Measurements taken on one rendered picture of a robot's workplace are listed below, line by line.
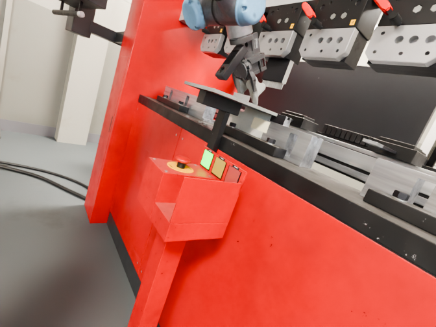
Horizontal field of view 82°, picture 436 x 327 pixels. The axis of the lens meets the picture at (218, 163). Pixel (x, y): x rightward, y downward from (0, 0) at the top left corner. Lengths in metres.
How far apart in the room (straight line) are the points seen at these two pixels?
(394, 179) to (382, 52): 0.29
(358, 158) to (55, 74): 3.06
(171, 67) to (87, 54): 1.71
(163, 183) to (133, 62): 1.07
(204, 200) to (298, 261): 0.25
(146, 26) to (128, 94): 0.38
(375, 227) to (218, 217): 0.31
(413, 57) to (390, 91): 0.60
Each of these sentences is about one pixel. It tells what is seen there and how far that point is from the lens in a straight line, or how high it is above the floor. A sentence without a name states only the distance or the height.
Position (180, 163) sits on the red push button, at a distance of 0.64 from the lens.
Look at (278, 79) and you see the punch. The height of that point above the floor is 1.11.
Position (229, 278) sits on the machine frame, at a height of 0.52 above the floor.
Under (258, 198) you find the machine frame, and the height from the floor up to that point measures 0.77.
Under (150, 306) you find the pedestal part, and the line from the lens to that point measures 0.79.
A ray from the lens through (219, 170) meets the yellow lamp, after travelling 0.65.
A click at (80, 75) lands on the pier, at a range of 3.23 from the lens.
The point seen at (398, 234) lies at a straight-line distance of 0.53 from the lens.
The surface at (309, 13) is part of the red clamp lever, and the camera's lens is 0.85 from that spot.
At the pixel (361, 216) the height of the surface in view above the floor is 0.86.
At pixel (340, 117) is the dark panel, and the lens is 1.33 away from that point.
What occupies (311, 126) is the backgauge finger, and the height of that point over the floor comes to 1.01.
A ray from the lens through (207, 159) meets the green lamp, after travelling 0.70.
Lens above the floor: 0.96
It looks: 12 degrees down
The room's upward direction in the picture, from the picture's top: 19 degrees clockwise
